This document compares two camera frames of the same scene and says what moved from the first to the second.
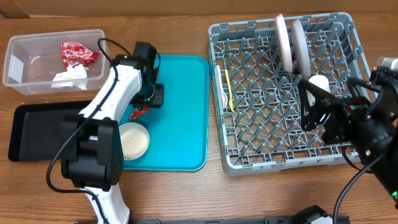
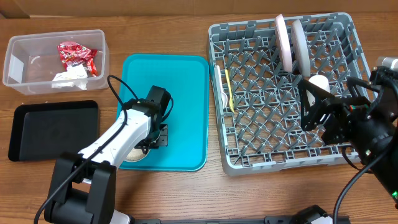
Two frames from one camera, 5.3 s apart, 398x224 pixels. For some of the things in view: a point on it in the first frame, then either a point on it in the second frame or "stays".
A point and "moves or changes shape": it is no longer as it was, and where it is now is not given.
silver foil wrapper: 74,53 stays
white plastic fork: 224,99 stays
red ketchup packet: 137,113 moves or changes shape
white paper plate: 283,42 stays
